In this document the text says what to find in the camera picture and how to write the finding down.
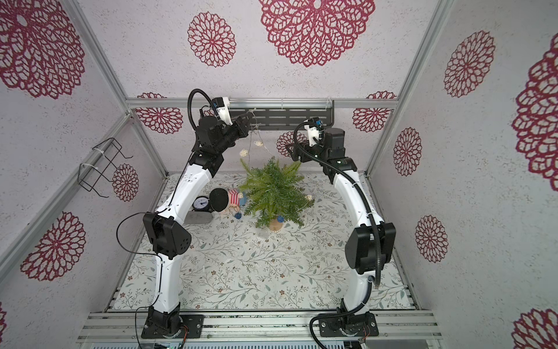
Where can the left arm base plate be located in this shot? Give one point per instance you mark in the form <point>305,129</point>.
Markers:
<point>189,326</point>

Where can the wrist white camera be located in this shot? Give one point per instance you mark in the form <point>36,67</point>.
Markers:
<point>314,128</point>
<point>221,109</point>

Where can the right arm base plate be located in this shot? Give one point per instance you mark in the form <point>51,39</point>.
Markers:
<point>362,325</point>

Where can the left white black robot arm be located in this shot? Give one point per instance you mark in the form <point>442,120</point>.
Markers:
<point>166,227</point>

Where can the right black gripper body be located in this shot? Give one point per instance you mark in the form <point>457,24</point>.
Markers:
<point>297,152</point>

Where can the small green christmas tree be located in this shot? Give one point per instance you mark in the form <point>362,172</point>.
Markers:
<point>274,192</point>

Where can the clear battery box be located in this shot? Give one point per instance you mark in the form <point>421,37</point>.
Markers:
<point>263,233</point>

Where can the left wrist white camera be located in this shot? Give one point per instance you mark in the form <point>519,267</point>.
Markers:
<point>221,109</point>

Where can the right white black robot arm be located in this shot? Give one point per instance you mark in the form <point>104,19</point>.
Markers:
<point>370,245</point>

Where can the black wire wall rack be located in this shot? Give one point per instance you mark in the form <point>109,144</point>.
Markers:
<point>90,174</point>

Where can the dark grey wall shelf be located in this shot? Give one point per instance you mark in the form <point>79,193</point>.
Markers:
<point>286,119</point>

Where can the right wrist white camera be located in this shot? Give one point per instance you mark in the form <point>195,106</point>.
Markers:
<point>314,128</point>

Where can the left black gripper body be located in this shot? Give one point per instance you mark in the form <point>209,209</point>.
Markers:
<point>230,134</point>

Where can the plush doll striped shirt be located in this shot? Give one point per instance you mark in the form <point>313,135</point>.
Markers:
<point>228,201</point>

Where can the small black alarm clock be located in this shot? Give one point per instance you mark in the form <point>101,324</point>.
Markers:
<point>202,204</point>

